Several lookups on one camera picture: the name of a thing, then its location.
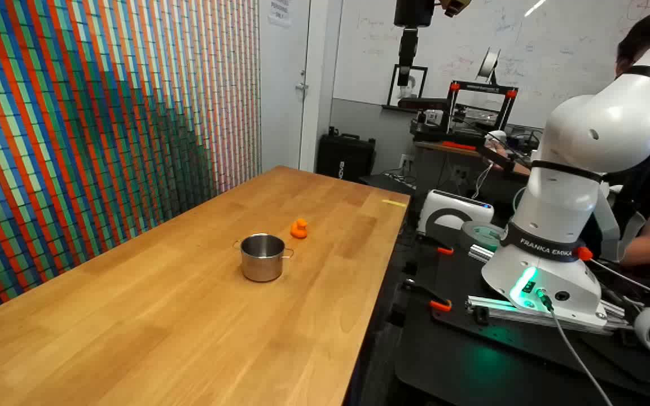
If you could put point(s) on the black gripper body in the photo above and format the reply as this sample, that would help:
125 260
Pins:
413 13

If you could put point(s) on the white VR controller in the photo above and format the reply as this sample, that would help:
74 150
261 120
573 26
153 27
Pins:
495 138

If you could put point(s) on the orange rubber duck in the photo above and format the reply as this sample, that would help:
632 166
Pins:
299 228

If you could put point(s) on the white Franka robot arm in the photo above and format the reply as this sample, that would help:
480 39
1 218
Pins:
603 127

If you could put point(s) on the small steel pot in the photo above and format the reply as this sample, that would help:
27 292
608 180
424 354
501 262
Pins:
261 257

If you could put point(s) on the person's right hand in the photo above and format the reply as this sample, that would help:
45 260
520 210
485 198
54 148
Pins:
514 167

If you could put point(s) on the black framed portrait picture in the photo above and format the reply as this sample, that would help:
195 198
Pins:
418 84

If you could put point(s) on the grey filament spool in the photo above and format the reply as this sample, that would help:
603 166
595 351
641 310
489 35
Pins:
488 63

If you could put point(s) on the orange black 3D printer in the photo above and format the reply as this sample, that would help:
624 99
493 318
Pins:
480 108

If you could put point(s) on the black carry case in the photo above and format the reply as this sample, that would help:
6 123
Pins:
346 156

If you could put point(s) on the whiteboard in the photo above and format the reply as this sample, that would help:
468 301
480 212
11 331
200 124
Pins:
551 45

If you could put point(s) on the orange knob on robot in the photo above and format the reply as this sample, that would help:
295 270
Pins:
585 253

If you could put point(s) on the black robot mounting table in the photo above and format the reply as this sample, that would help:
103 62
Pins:
489 362

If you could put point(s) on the gold wrist camera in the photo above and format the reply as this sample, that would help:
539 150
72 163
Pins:
453 6

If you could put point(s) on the paper sheet on wall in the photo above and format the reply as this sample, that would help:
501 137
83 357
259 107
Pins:
279 13

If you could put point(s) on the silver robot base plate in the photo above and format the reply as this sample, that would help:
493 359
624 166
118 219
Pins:
505 307

